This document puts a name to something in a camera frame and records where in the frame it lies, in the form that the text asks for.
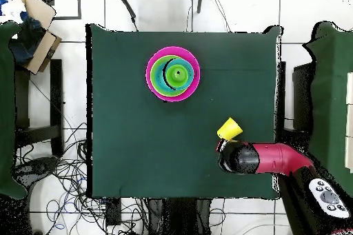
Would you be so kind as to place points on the tall yellow cup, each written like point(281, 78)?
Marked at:
point(229, 129)

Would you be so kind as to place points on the large green bowl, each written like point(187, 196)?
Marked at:
point(171, 94)

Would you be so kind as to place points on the green cup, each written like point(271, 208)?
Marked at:
point(178, 73)

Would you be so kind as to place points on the small light blue bowl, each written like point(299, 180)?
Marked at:
point(191, 66)

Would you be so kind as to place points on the large pink bowl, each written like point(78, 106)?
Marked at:
point(172, 50)

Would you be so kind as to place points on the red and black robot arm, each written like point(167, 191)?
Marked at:
point(275, 157)

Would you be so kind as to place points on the stack of white boxes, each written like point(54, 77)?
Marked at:
point(350, 122)

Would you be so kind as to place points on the dark green table cloth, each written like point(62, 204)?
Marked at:
point(124, 135)

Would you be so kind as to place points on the green cloth side table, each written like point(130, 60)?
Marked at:
point(5, 108)
point(331, 94)

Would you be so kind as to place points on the black tripod leg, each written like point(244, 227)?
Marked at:
point(200, 0)
point(126, 4)

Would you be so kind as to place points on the black chair base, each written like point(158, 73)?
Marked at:
point(35, 167)

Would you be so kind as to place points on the cardboard box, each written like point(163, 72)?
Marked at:
point(41, 50)

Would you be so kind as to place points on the dark blue cloth bag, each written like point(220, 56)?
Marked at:
point(27, 42)

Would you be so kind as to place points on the black bench frame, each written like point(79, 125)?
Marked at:
point(56, 94)

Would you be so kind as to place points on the black square frame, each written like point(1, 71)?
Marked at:
point(69, 18)

